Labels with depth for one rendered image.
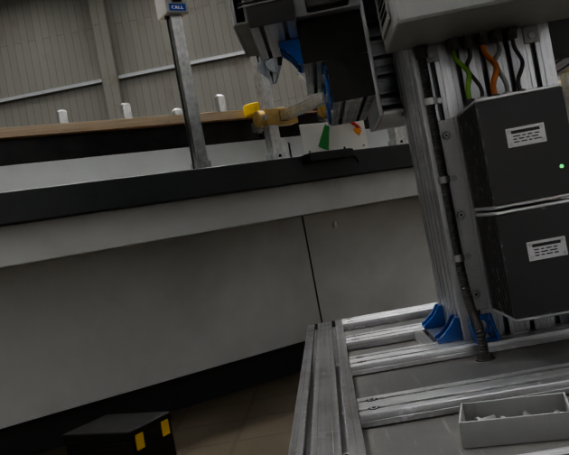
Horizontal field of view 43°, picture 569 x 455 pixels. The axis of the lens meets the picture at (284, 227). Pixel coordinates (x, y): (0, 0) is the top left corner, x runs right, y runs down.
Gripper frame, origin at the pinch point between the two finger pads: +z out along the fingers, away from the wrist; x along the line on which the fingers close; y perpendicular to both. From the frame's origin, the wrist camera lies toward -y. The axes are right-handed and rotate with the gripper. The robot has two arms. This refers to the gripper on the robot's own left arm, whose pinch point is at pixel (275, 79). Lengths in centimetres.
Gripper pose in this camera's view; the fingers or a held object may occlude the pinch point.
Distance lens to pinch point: 219.8
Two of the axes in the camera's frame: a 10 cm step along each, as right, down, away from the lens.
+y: -6.0, 1.1, -8.0
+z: 1.8, 9.8, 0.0
